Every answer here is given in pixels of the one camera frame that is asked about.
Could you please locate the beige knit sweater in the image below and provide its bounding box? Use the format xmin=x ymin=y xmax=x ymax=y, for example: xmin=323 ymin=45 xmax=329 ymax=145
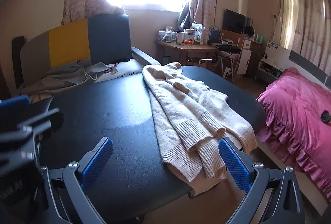
xmin=142 ymin=62 xmax=257 ymax=194

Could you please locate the multicolour fabric armchair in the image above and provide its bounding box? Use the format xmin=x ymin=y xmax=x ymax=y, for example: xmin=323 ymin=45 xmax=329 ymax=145
xmin=12 ymin=13 xmax=161 ymax=100

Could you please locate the grey hoodie on chair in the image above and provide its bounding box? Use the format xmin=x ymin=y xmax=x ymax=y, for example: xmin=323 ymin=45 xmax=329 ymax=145
xmin=20 ymin=60 xmax=117 ymax=96

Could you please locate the white bedside cabinet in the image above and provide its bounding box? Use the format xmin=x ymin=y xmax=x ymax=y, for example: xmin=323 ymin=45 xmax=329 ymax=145
xmin=237 ymin=39 xmax=260 ymax=77

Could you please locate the wooden desk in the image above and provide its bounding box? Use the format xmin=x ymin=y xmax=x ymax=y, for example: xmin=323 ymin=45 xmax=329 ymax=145
xmin=155 ymin=41 xmax=217 ymax=66

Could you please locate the black monitor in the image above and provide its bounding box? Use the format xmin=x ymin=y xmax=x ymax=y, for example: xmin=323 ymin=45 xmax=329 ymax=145
xmin=222 ymin=9 xmax=251 ymax=34

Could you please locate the right striped curtain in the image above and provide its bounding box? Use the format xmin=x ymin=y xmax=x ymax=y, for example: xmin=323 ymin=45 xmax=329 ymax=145
xmin=280 ymin=0 xmax=330 ymax=75

